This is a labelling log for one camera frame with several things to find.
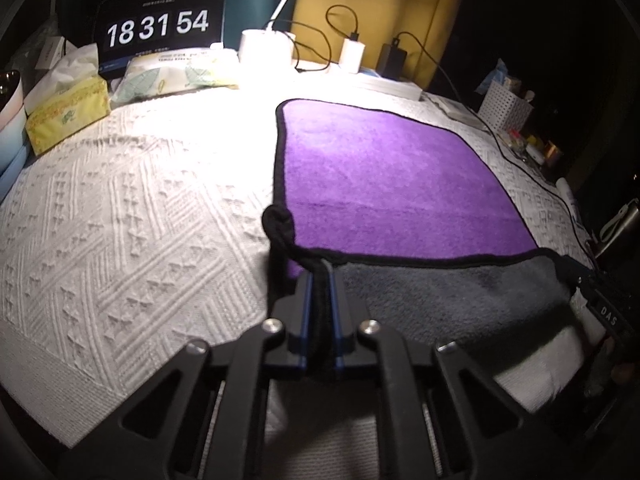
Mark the black power adapter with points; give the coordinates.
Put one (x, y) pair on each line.
(391, 60)

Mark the yellow curtain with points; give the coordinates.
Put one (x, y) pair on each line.
(432, 21)

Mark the white textured table cloth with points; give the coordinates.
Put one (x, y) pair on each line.
(130, 238)

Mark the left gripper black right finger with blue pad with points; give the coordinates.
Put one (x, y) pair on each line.
(441, 416)

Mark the small white box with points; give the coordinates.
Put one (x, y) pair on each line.
(50, 53)

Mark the face towel soft pack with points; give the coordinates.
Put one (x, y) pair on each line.
(171, 72)

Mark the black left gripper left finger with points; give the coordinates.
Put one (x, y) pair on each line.
(202, 415)

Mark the purple and grey towel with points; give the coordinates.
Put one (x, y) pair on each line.
(410, 227)

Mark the steel thermos bottle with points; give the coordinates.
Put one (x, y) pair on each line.
(622, 222)

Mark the white power strip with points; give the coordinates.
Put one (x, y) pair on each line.
(404, 89)

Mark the gold foil packet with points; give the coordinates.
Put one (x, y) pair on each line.
(551, 154)

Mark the white tube bottle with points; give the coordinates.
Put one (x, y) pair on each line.
(568, 197)

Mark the blue round tray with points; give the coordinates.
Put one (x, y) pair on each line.
(24, 157)

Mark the white perforated basket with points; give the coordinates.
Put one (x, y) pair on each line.
(503, 110)

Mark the yellow tissue box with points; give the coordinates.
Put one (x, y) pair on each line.
(69, 97)

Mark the white USB charger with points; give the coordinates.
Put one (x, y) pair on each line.
(351, 54)

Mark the tablet showing clock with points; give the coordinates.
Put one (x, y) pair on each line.
(129, 28)

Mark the white desk lamp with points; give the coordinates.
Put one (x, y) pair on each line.
(267, 50)

